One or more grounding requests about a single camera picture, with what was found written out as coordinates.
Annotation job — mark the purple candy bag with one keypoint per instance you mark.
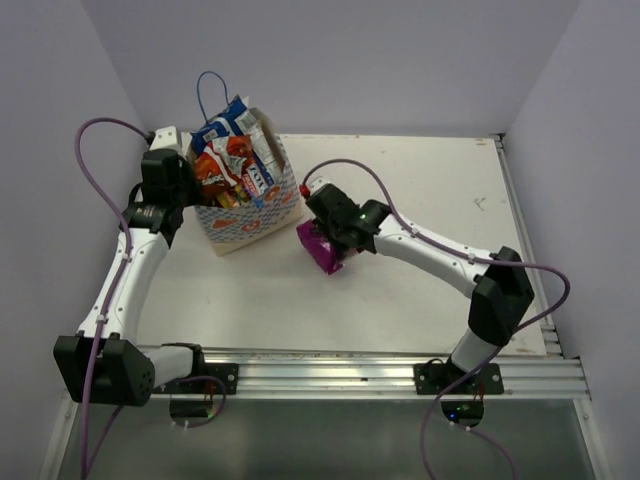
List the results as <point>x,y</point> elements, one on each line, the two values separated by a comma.
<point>329,257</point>

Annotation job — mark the tan kraft snack bag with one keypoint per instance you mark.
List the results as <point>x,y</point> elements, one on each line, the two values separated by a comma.
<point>264,146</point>

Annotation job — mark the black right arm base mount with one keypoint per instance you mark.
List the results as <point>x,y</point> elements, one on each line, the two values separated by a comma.
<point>436,377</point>

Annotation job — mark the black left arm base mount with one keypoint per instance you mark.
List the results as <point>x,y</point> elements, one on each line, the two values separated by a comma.
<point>195,377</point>

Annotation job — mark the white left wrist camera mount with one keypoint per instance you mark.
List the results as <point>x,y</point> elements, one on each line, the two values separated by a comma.
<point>166,138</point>

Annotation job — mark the blue checkered paper bag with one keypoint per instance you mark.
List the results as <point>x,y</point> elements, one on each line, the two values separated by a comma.
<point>231,229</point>

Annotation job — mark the aluminium front rail frame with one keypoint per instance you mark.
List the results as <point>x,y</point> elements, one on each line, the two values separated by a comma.
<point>312,415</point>

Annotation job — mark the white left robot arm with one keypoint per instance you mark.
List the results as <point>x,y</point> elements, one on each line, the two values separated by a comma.
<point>101,362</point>

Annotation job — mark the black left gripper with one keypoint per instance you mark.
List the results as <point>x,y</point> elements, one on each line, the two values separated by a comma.
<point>186,170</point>

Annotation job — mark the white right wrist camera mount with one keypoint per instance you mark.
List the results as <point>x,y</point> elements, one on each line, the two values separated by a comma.
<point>313,185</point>

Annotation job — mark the colourful Fox's candy bag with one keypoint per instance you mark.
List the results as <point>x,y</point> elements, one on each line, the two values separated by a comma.
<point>251,183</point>

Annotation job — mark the blue Doritos bag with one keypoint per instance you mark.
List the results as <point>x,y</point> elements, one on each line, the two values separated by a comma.
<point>235,120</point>

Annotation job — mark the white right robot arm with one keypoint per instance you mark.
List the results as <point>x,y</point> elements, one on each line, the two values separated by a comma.
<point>498,288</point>

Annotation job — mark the red Doritos bag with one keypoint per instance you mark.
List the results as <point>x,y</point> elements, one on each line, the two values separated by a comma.
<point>221,164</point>

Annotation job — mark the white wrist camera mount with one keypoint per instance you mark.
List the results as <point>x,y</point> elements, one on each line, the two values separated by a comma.
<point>313,185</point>
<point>166,138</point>

